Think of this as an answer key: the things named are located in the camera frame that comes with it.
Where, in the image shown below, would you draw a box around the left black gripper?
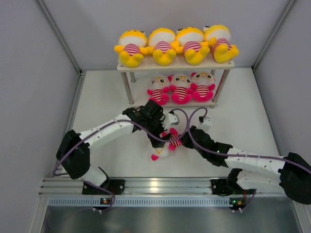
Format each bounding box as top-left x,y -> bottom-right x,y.
144,112 -> 172,148

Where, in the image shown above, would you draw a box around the pink toy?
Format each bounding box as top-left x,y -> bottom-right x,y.
150,127 -> 182,161
190,72 -> 216,102
147,75 -> 170,106

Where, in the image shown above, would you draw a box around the pink toy glasses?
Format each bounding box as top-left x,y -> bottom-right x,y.
168,73 -> 193,105

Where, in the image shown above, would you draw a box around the yellow toy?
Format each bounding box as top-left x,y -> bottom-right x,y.
114,30 -> 153,68
175,27 -> 210,66
203,24 -> 240,64
148,28 -> 179,66

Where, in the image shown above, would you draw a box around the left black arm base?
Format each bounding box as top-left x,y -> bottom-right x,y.
82,179 -> 125,195

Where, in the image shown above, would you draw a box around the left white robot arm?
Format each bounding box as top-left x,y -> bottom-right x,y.
56,100 -> 178,194

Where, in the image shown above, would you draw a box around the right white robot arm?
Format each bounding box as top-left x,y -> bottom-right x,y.
181,126 -> 311,205

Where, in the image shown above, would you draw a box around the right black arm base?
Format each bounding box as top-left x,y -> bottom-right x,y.
210,168 -> 255,196

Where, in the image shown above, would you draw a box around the white two-tier shelf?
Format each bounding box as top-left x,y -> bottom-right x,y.
117,54 -> 235,108

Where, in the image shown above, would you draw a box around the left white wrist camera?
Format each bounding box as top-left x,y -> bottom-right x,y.
163,112 -> 180,129

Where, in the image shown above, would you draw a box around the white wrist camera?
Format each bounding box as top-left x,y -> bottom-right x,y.
197,116 -> 212,132
163,112 -> 180,129

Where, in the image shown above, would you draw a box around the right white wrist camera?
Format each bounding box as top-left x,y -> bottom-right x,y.
197,116 -> 212,132

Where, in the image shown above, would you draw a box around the aluminium front rail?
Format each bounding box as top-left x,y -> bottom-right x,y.
38,176 -> 304,196

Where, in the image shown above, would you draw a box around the left aluminium frame post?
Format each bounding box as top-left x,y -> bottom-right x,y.
36,0 -> 83,75

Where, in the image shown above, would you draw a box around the aluminium frame post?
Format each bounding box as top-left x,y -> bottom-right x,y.
36,0 -> 83,75
252,0 -> 297,71

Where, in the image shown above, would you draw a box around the grey slotted cable duct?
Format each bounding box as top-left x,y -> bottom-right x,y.
48,197 -> 234,207

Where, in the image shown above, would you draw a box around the right aluminium frame post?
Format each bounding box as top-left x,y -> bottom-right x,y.
252,0 -> 297,71

